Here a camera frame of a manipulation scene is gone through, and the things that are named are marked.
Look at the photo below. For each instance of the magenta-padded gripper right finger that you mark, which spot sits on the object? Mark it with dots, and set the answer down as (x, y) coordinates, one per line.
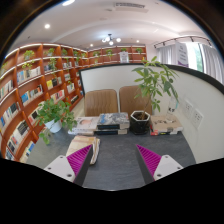
(166, 165)

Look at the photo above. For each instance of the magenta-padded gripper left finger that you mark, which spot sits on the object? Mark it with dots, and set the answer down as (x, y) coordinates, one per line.
(61, 166)

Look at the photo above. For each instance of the cream and yellow striped towel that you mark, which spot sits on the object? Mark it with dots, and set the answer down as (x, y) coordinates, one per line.
(80, 141)

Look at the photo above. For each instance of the pothos plant in white pot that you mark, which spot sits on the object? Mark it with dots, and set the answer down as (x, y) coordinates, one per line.
(53, 126)

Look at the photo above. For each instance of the flat brown box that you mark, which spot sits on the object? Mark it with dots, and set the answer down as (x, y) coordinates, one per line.
(166, 123)

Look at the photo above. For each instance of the tall plant in black pot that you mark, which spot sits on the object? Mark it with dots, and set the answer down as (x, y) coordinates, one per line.
(139, 122)

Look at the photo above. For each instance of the grey book with blue spine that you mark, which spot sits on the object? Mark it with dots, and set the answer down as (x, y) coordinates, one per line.
(111, 131)
(113, 119)

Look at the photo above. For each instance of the orange wooden bookshelf unit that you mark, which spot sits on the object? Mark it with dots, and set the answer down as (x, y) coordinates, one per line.
(20, 100)

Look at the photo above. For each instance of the white sheer curtains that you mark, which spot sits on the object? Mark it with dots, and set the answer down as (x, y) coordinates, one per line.
(210, 61)

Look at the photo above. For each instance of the small white framed sign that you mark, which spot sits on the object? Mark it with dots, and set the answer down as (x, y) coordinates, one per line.
(124, 57)

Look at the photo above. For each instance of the multi-bulb ceiling lamp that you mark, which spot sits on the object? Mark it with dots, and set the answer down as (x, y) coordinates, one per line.
(110, 39)

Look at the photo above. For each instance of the recessed ceiling lights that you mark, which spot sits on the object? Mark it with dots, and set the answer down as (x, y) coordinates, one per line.
(47, 26)

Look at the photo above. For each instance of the ceiling air vent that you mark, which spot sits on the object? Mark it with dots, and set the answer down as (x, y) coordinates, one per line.
(130, 6)

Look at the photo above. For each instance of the white wall socket plate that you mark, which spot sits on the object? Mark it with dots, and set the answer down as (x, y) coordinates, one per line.
(188, 108)
(197, 118)

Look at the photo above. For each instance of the black track light rail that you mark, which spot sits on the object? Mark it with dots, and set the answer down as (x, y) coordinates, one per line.
(183, 39)

